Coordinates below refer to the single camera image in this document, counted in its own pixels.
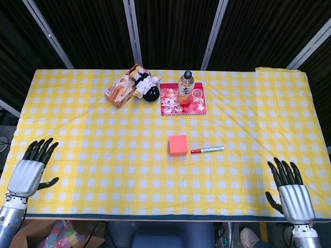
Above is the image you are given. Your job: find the bag of colourful blocks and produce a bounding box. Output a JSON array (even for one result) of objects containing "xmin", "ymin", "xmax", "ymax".
[{"xmin": 45, "ymin": 221, "xmax": 83, "ymax": 248}]

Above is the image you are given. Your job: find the pink cube block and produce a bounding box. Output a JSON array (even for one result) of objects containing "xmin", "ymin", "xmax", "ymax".
[{"xmin": 169, "ymin": 134, "xmax": 188, "ymax": 157}]

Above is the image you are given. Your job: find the black haired plush doll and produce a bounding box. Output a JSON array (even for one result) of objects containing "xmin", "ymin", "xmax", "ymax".
[{"xmin": 129, "ymin": 68, "xmax": 163, "ymax": 103}]

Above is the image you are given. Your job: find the red spiral notebook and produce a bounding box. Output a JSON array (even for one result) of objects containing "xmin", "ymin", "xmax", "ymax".
[{"xmin": 159, "ymin": 82, "xmax": 208, "ymax": 117}]

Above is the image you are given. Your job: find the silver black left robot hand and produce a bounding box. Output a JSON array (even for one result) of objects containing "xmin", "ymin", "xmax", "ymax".
[{"xmin": 7, "ymin": 138, "xmax": 59, "ymax": 198}]

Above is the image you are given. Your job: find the grey metal frame post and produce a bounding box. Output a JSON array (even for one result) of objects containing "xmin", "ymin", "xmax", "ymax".
[
  {"xmin": 200, "ymin": 0, "xmax": 230, "ymax": 70},
  {"xmin": 22, "ymin": 0, "xmax": 75, "ymax": 69},
  {"xmin": 285, "ymin": 24, "xmax": 331, "ymax": 70},
  {"xmin": 123, "ymin": 0, "xmax": 144, "ymax": 70}
]

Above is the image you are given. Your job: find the yellow white checkered tablecloth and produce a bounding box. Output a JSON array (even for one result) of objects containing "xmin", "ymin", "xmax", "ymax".
[{"xmin": 0, "ymin": 67, "xmax": 331, "ymax": 216}]

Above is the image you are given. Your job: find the red and white marker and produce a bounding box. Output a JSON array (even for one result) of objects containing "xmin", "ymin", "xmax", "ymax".
[{"xmin": 190, "ymin": 146, "xmax": 225, "ymax": 154}]

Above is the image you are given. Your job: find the orange snack box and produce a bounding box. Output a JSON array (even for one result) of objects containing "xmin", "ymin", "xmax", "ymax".
[{"xmin": 104, "ymin": 64, "xmax": 145, "ymax": 109}]

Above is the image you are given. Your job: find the grey metal frame rail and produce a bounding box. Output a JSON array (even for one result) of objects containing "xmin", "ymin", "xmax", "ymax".
[{"xmin": 0, "ymin": 99, "xmax": 21, "ymax": 118}]

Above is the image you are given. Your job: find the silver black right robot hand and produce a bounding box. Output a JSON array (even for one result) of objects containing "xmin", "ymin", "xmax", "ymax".
[{"xmin": 265, "ymin": 157, "xmax": 316, "ymax": 224}]

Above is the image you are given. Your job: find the brown cardboard box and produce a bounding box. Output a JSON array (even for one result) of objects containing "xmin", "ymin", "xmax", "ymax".
[{"xmin": 14, "ymin": 220, "xmax": 104, "ymax": 248}]

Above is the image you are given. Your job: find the white sneaker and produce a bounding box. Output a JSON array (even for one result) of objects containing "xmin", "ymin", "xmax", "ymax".
[{"xmin": 239, "ymin": 227, "xmax": 261, "ymax": 248}]

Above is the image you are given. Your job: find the blue seat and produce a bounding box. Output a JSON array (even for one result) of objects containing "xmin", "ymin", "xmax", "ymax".
[{"xmin": 106, "ymin": 221, "xmax": 215, "ymax": 248}]

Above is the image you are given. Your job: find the orange drink bottle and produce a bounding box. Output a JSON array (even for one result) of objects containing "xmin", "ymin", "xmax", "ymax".
[{"xmin": 177, "ymin": 70, "xmax": 195, "ymax": 104}]

